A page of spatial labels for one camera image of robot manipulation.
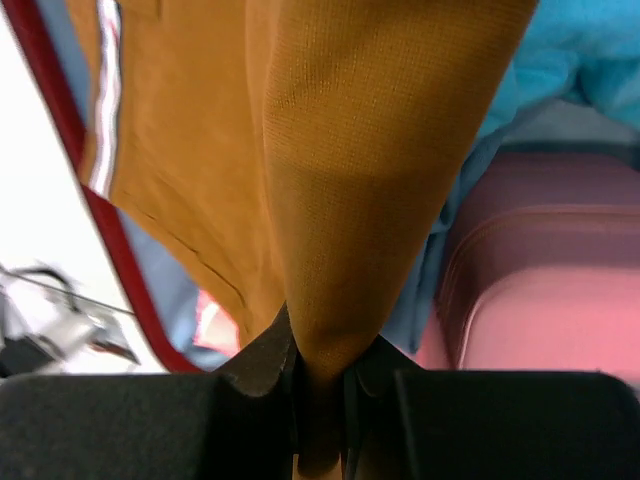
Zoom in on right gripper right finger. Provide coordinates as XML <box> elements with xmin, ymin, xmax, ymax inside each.
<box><xmin>344</xmin><ymin>338</ymin><xmax>639</xmax><ymax>480</ymax></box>

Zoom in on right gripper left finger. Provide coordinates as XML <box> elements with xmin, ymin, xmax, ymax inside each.
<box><xmin>1</xmin><ymin>312</ymin><xmax>297</xmax><ymax>479</ymax></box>

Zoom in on pink cosmetic case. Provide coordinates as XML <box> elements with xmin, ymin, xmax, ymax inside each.
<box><xmin>416</xmin><ymin>153</ymin><xmax>639</xmax><ymax>380</ymax></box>

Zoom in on mustard brown trousers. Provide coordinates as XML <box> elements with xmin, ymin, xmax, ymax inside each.
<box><xmin>68</xmin><ymin>1</ymin><xmax>536</xmax><ymax>479</ymax></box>

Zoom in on grey-blue cloth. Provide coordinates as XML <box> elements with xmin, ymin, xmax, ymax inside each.
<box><xmin>382</xmin><ymin>98</ymin><xmax>639</xmax><ymax>355</ymax></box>

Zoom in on pink patterned garment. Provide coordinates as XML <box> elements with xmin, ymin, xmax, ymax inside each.
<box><xmin>193</xmin><ymin>290</ymin><xmax>241</xmax><ymax>357</ymax></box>

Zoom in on turquoise shirt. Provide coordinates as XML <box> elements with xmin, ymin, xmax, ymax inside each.
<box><xmin>477</xmin><ymin>1</ymin><xmax>639</xmax><ymax>138</ymax></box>

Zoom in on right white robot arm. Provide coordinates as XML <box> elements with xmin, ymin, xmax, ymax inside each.
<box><xmin>1</xmin><ymin>268</ymin><xmax>639</xmax><ymax>479</ymax></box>

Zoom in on red suitcase blue lining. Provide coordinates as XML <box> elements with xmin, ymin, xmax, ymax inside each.
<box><xmin>1</xmin><ymin>1</ymin><xmax>209</xmax><ymax>373</ymax></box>

